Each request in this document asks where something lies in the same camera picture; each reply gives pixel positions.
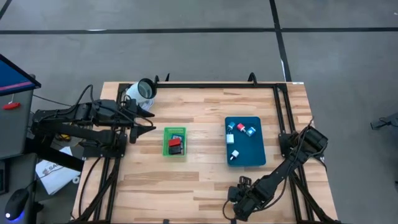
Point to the red tag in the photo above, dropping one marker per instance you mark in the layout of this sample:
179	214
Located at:
12	106

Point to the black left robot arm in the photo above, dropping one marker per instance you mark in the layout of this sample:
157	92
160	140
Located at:
77	113

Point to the white paper sheet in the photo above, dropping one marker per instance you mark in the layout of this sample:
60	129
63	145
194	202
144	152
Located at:
56	175

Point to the gray equipment cabinet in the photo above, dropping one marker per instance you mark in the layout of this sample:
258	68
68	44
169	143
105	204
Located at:
15	130

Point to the blue plastic tray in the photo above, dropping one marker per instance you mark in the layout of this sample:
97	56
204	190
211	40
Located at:
248	149

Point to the black floor stand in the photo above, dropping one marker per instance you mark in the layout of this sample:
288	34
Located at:
384	122

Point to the black plastic box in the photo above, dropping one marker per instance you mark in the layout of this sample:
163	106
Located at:
176	150

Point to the red plastic box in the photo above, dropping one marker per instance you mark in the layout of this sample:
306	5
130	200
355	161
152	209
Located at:
174	142

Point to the white cylindrical device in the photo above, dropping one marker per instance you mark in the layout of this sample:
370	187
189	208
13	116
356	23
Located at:
136	90

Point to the blue box in basket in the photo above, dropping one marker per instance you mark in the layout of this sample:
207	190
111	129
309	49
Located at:
177	137

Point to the black frame clamp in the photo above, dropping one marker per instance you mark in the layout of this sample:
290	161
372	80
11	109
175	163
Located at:
157	78
167	77
252	77

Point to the blue screen monitor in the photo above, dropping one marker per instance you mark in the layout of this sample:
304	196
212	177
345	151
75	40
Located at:
12	76

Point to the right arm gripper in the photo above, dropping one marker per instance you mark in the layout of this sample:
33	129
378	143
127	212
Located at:
242	202

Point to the black computer mouse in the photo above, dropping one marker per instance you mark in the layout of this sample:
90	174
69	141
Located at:
15	203

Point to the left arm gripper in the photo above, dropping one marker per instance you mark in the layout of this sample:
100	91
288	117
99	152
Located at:
130	115

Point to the green plastic basket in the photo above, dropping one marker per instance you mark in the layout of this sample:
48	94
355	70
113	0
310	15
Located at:
165	143

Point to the small white charger plug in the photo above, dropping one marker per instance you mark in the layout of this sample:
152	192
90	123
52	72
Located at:
234	154

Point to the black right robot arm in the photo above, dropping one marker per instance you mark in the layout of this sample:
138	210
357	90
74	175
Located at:
280	174

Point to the red charger plug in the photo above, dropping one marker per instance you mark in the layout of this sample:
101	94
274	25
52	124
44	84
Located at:
241	127

